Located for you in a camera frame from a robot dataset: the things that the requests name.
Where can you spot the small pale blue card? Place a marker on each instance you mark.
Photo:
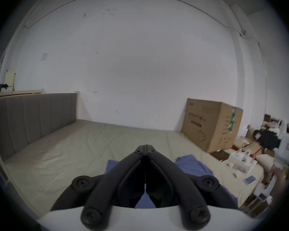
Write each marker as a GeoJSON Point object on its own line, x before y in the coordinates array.
{"type": "Point", "coordinates": [249, 180]}

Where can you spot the blue garment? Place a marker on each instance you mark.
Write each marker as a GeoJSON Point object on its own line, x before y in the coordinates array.
{"type": "Point", "coordinates": [191, 163]}

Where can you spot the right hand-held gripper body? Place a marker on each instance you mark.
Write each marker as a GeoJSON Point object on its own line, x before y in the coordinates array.
{"type": "Point", "coordinates": [287, 148]}

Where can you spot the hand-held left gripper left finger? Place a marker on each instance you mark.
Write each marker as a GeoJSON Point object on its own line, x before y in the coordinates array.
{"type": "Point", "coordinates": [106, 189]}

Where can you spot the person's right hand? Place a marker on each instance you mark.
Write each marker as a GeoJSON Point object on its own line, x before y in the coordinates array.
{"type": "Point", "coordinates": [279, 179]}

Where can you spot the open white box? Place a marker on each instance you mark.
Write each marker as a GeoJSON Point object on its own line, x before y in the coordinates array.
{"type": "Point", "coordinates": [243, 162]}

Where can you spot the bed with beige sheet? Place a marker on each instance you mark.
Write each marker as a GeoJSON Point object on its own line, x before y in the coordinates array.
{"type": "Point", "coordinates": [74, 148]}

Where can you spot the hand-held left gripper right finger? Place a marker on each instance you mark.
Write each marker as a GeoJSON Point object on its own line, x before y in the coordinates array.
{"type": "Point", "coordinates": [183, 189]}

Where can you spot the large brown cardboard carton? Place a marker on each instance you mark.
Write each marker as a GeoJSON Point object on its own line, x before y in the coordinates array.
{"type": "Point", "coordinates": [207, 126]}

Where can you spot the grey padded headboard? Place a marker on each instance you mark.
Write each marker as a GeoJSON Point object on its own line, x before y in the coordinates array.
{"type": "Point", "coordinates": [31, 119]}

